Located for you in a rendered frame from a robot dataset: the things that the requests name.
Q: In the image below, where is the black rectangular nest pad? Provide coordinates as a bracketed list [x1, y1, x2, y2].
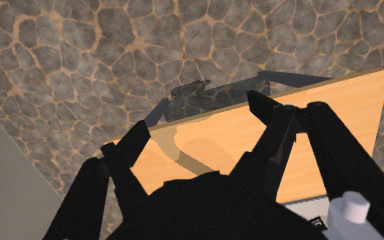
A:
[309, 216, 328, 231]

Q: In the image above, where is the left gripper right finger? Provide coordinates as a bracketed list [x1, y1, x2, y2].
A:
[200, 90, 384, 240]

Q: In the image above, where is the grey base plate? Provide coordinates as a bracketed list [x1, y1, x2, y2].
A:
[280, 194, 329, 226]

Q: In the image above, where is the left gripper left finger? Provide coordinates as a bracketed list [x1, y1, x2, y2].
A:
[42, 120, 169, 240]

